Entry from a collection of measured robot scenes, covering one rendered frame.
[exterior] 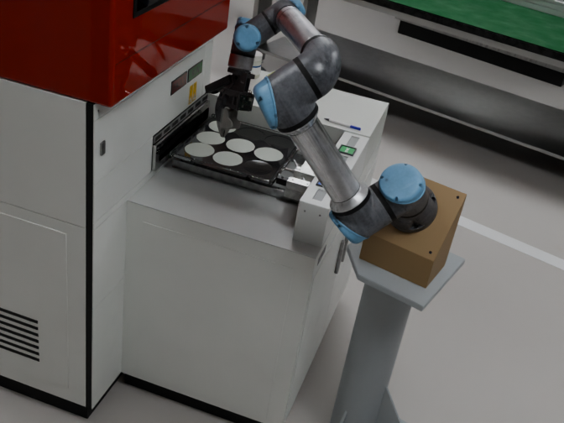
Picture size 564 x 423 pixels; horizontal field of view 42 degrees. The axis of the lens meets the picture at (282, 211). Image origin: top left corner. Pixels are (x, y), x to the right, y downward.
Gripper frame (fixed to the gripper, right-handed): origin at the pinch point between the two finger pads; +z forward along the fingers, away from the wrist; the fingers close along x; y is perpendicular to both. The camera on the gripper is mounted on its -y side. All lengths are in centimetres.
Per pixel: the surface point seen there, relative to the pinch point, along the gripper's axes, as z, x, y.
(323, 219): 16.7, 10.9, 37.3
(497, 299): 64, 173, 36
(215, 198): 22.2, 5.7, -2.4
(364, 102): -15, 78, -2
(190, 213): 26.3, -6.4, -0.3
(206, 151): 9.8, 11.0, -15.7
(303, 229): 21.8, 10.1, 31.5
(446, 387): 88, 104, 51
